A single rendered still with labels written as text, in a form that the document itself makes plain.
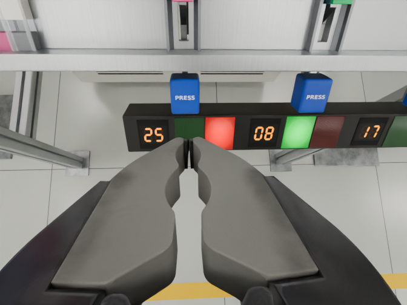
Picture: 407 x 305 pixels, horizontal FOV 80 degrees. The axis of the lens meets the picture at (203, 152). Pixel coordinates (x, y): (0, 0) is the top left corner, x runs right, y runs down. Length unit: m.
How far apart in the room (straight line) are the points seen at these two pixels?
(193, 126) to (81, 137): 0.79
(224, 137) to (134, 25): 0.13
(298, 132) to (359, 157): 0.84
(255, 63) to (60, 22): 0.15
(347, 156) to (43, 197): 1.11
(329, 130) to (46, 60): 0.25
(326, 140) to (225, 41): 0.15
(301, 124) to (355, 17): 0.10
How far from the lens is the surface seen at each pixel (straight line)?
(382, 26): 0.26
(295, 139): 0.27
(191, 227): 0.90
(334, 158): 1.05
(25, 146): 0.71
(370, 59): 0.23
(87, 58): 0.20
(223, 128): 0.24
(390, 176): 1.17
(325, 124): 0.27
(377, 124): 0.31
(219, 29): 0.21
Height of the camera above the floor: 0.89
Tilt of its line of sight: 79 degrees down
